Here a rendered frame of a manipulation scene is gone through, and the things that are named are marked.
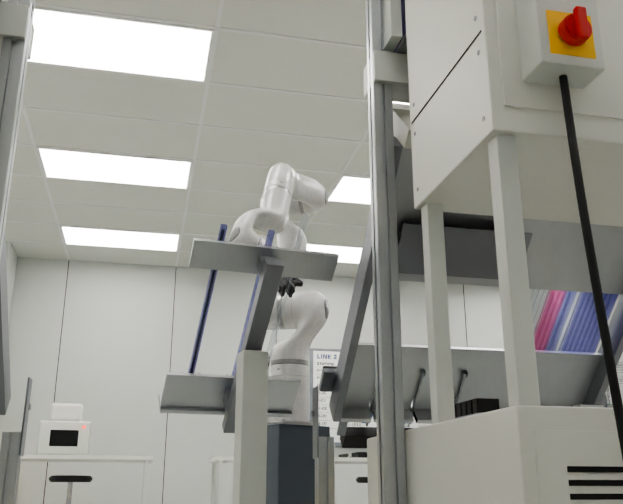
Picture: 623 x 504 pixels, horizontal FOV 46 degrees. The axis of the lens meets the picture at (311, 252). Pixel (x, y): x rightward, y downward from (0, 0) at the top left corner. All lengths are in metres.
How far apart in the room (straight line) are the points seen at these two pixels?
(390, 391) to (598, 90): 0.61
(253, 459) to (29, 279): 7.27
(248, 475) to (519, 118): 0.96
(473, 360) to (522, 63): 0.93
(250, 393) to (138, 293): 7.04
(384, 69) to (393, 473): 0.79
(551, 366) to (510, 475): 1.02
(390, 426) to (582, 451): 0.43
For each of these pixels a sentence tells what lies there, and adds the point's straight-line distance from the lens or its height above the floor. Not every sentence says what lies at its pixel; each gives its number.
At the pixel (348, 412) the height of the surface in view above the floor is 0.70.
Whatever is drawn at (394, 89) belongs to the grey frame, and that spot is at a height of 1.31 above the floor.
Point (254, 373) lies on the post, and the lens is 1.68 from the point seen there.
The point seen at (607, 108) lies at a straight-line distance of 1.19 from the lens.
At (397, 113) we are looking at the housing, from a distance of 1.57.
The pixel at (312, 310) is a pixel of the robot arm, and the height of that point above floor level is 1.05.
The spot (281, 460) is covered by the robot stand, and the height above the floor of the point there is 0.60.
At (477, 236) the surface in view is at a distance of 1.65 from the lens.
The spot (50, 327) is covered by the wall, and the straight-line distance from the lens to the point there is 8.64.
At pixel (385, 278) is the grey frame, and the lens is 1.38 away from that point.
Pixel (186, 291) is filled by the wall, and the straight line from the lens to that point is 8.69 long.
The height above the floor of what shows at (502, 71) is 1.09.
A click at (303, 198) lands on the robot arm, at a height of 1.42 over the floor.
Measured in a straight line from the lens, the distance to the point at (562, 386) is 2.04.
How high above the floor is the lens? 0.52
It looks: 18 degrees up
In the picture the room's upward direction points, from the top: straight up
